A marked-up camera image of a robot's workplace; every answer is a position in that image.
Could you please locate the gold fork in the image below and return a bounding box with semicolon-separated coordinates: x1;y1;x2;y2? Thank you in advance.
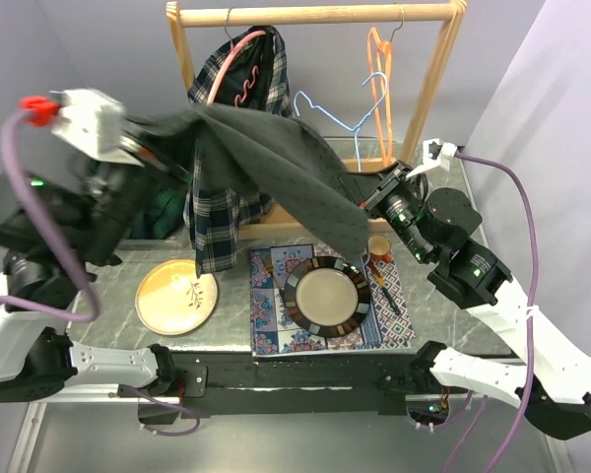
262;256;283;293

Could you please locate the small orange cup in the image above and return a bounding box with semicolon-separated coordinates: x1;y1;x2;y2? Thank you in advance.
367;235;392;263

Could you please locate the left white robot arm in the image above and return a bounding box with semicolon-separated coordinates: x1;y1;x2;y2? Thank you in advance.
0;118;193;403

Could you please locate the blue wire hanger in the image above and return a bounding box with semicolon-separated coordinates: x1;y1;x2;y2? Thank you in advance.
292;72;389;171

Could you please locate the clear plastic bin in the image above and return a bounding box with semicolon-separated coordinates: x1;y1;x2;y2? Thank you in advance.
120;158;193;243

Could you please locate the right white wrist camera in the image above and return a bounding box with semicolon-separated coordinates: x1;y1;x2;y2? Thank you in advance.
406;138;458;180

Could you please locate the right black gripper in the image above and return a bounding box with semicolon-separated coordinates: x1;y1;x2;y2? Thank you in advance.
338;160;433;264

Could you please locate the grey dotted garment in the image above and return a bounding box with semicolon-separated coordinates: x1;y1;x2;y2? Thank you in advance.
137;101;370;260

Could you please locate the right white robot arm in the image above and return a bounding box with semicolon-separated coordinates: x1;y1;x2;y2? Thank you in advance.
341;163;591;440

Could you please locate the cream floral plate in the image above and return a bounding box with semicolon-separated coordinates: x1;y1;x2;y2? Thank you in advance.
135;259;219;336

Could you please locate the navy beige plaid skirt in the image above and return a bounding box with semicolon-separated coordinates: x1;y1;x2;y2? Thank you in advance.
184;26;294;275

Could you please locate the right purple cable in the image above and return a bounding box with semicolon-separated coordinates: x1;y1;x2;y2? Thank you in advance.
408;150;541;473

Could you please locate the dark rimmed beige plate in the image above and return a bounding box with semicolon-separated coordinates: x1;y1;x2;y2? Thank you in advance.
284;256;371;338

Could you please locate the dark handled knife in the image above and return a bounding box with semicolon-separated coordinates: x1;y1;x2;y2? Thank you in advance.
364;255;402;315

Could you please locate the orange clothes hanger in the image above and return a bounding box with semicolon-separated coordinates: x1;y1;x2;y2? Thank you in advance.
366;4;405;167

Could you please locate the pink clothes hanger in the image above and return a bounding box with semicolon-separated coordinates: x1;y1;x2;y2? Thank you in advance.
206;27;268;107

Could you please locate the wooden clothes rack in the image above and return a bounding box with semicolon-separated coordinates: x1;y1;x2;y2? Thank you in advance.
164;0;469;241

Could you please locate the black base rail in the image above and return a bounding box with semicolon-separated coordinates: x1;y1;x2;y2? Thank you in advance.
142;352;447;418

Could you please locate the green plaid skirt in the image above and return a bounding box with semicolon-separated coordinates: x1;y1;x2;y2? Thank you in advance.
127;185;186;240

